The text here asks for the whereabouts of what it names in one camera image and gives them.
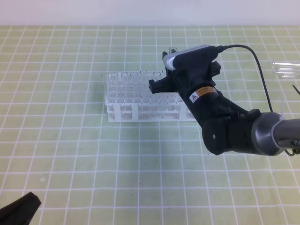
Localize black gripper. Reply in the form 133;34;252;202
149;52;213;98

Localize clear glass test tube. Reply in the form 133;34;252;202
169;46;178;55

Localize black left arm gripper tip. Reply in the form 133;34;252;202
0;192;41;225

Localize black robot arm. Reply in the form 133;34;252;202
149;45;300;156

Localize test tubes in rack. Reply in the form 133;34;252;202
101;71;170;105

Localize white test tube rack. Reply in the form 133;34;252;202
102;70;195;122

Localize clear test tubes pile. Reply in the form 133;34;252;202
272;61;300;79

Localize green grid tablecloth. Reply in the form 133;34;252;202
0;26;300;225

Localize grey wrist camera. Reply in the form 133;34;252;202
172;45;218;71

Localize black camera cable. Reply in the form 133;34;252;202
217;44;274;113

